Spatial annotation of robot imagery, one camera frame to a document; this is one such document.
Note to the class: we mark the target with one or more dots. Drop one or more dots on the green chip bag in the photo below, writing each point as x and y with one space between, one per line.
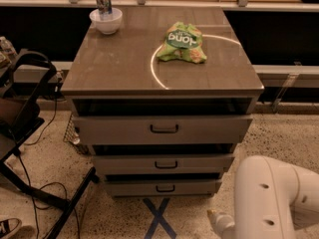
182 42

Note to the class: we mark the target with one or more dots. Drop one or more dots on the metal drink can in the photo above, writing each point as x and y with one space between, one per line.
104 7

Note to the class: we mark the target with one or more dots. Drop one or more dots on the grey drawer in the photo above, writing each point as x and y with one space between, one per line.
162 130
162 164
162 184

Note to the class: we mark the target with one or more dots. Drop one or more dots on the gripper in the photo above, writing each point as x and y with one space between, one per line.
224 223

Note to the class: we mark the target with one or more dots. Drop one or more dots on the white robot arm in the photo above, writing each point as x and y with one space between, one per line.
272 200

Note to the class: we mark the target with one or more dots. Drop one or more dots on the grey drawer cabinet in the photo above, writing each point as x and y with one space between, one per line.
120 76

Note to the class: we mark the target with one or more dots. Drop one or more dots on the grey bottom drawer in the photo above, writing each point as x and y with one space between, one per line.
162 184

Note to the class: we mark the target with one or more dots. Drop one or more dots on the grey top drawer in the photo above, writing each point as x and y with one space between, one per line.
162 130

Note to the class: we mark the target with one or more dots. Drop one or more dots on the white bowl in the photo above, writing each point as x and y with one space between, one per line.
108 24

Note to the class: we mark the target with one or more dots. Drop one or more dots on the blue tape cross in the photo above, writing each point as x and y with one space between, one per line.
158 219

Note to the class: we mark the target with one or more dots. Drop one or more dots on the grey middle drawer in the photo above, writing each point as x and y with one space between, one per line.
162 164

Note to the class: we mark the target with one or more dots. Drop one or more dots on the wire mesh basket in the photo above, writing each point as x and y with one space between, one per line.
72 138

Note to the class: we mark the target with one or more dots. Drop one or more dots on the black white sneaker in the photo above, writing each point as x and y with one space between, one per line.
9 227

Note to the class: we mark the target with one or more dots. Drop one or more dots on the plastic water bottle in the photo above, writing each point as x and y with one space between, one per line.
7 48

